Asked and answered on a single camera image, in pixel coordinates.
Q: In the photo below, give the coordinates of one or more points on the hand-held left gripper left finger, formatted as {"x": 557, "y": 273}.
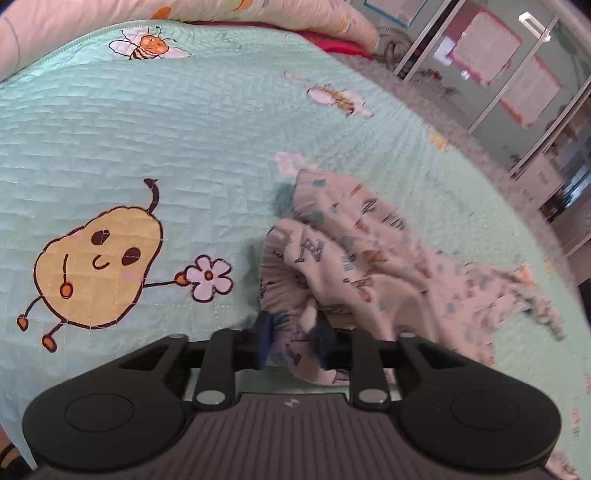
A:
{"x": 264, "y": 341}

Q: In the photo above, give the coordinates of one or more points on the white sliding door wardrobe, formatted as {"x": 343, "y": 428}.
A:
{"x": 498, "y": 115}

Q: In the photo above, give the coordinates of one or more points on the pink bordered poster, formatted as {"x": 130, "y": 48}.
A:
{"x": 485, "y": 48}
{"x": 533, "y": 92}

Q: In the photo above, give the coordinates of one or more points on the red cloth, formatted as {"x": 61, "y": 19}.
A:
{"x": 332, "y": 46}

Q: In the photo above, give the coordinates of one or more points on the letter print white pants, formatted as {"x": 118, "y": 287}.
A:
{"x": 369, "y": 258}

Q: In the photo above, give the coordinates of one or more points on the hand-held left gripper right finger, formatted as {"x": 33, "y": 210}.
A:
{"x": 324, "y": 344}

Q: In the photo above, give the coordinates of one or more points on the pink floral pillow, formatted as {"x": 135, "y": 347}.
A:
{"x": 92, "y": 23}

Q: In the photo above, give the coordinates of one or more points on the green bee print blanket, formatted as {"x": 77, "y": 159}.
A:
{"x": 138, "y": 161}

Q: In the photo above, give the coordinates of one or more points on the blue bordered poster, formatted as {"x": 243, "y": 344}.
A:
{"x": 397, "y": 9}

